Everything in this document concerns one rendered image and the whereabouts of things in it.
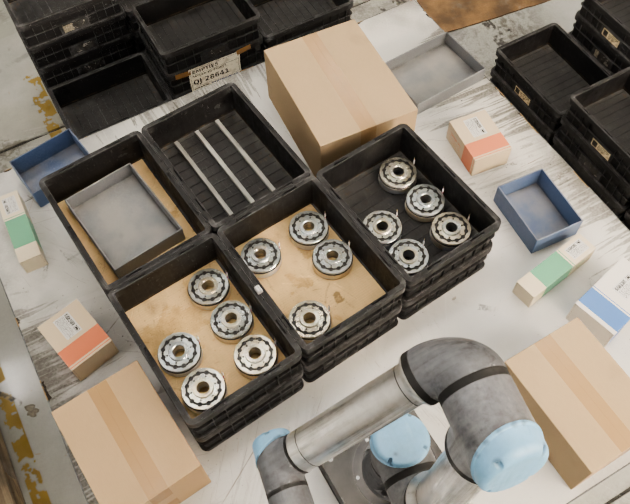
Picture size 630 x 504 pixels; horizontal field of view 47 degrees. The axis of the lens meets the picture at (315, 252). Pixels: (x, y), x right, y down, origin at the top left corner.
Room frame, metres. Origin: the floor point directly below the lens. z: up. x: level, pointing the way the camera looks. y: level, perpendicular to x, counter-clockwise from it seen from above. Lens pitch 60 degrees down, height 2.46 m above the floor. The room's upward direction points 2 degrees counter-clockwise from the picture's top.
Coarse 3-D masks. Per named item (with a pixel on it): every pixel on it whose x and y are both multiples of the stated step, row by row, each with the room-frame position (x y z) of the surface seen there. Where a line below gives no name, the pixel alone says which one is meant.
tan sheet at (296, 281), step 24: (288, 216) 1.06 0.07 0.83; (288, 240) 0.99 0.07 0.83; (288, 264) 0.92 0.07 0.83; (360, 264) 0.91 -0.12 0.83; (288, 288) 0.85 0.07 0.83; (312, 288) 0.84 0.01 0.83; (336, 288) 0.84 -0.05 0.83; (360, 288) 0.84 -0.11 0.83; (288, 312) 0.78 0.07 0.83; (336, 312) 0.78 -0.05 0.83
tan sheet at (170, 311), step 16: (176, 288) 0.86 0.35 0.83; (208, 288) 0.86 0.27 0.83; (144, 304) 0.82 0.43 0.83; (160, 304) 0.82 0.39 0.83; (176, 304) 0.81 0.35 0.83; (192, 304) 0.81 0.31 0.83; (144, 320) 0.77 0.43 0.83; (160, 320) 0.77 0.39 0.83; (176, 320) 0.77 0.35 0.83; (192, 320) 0.77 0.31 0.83; (208, 320) 0.77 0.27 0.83; (256, 320) 0.76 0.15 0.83; (144, 336) 0.73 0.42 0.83; (160, 336) 0.73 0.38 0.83; (208, 336) 0.72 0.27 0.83; (208, 352) 0.68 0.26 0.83; (224, 352) 0.68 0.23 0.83; (160, 368) 0.65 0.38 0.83; (224, 368) 0.64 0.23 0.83; (176, 384) 0.60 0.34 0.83; (240, 384) 0.60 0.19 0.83; (192, 416) 0.53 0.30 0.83
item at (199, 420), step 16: (208, 240) 0.94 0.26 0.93; (176, 256) 0.89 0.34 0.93; (144, 272) 0.85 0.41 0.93; (240, 272) 0.84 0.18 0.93; (112, 304) 0.78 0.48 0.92; (128, 320) 0.73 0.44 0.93; (272, 320) 0.72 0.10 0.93; (288, 336) 0.67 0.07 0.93; (144, 352) 0.65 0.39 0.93; (272, 368) 0.60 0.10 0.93; (256, 384) 0.56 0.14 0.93; (176, 400) 0.54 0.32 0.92; (224, 400) 0.53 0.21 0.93; (208, 416) 0.49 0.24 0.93
